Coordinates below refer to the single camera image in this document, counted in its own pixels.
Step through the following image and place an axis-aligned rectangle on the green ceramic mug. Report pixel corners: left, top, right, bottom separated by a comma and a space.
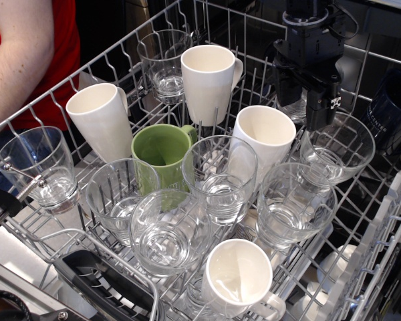
132, 124, 202, 211

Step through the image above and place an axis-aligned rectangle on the dark navy printed mug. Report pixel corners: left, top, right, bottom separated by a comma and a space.
361, 69, 401, 156

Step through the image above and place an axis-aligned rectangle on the tall white mug back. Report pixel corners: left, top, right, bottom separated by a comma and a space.
180, 45, 243, 127

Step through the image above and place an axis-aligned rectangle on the white mug front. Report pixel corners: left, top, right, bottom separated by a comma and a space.
201, 239, 286, 320

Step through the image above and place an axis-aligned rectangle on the white mug centre right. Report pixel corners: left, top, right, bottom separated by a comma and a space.
228, 105, 296, 186

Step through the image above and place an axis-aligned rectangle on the red shirt torso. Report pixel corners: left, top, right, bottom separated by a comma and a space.
0, 1, 80, 130

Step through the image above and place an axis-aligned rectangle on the clear glass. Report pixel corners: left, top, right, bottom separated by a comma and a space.
274, 88, 307, 125
299, 112, 376, 186
0, 126, 80, 215
86, 158, 160, 245
137, 29, 193, 105
129, 189, 213, 278
181, 135, 258, 225
256, 163, 338, 251

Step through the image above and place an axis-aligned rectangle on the clear glass behind gripper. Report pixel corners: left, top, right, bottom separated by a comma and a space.
274, 88, 307, 125

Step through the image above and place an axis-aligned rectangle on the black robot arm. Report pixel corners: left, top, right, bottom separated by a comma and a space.
273, 1, 352, 131

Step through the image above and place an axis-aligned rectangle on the tall white mug left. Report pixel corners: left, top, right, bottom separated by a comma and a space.
65, 83, 133, 163

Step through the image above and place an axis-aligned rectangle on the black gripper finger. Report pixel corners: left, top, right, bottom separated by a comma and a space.
274, 63, 303, 106
306, 82, 342, 131

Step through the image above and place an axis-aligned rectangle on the grey wire dishwasher rack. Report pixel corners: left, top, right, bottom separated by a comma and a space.
0, 1, 401, 320

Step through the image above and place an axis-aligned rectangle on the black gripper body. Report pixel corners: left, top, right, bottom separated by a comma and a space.
273, 14, 345, 88

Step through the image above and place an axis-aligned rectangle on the tall white mug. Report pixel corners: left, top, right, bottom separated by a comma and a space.
65, 83, 133, 163
180, 45, 243, 127

